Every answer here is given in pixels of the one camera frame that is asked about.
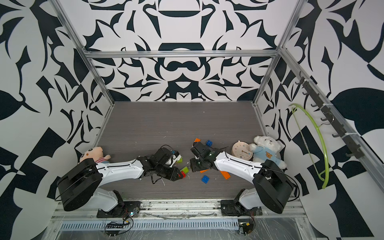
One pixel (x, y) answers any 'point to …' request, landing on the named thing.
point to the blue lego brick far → (209, 143)
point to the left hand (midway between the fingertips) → (181, 173)
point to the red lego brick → (184, 174)
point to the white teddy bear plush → (266, 148)
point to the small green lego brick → (181, 160)
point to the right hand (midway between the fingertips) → (193, 164)
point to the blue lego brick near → (205, 179)
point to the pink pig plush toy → (96, 153)
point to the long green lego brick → (185, 169)
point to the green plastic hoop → (326, 183)
